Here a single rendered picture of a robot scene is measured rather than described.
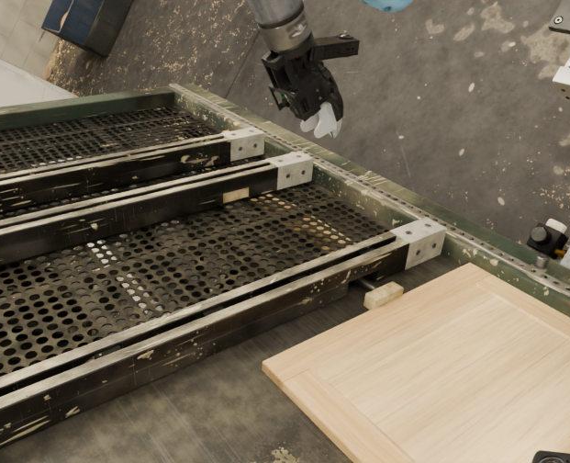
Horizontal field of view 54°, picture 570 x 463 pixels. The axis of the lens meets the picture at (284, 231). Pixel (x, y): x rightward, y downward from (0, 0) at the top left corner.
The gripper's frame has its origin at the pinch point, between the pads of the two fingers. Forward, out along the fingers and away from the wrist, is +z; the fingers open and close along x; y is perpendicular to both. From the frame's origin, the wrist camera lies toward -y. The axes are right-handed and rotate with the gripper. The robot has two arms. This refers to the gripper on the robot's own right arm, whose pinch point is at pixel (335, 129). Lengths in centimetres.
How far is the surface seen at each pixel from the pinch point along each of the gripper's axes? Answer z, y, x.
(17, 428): -5, 69, 8
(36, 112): 14, 31, -120
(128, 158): 15, 24, -62
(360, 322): 24.2, 19.9, 17.1
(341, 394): 17.1, 32.8, 27.9
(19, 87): 84, 14, -347
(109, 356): -2, 54, 6
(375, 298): 26.1, 13.6, 14.6
